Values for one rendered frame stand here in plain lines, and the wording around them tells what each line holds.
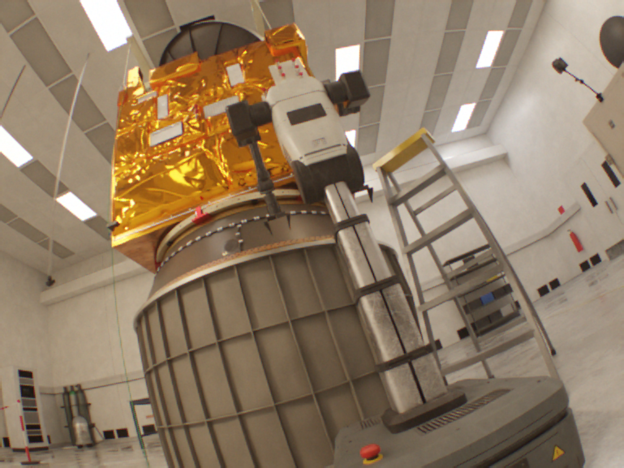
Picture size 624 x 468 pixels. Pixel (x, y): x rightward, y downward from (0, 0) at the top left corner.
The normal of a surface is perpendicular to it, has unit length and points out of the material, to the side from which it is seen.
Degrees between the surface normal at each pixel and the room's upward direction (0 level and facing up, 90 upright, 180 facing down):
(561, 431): 90
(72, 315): 90
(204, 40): 130
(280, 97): 90
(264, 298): 90
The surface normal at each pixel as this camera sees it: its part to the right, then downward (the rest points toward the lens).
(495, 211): -0.06, -0.41
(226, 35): -0.05, 0.40
